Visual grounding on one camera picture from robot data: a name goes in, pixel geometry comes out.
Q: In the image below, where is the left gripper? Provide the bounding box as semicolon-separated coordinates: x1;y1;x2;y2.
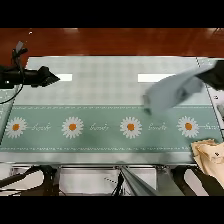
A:
32;65;62;89

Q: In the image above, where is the pale blue shirt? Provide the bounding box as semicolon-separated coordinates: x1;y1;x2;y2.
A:
142;63;218;116

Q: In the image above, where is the beige garment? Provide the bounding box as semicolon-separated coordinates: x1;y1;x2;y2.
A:
190;138;224;188

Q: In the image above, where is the black cable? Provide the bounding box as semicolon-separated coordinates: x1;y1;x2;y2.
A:
0;53;26;105
110;172;126;197

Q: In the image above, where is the silver frame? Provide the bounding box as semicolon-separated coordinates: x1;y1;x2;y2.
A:
0;85;224;197

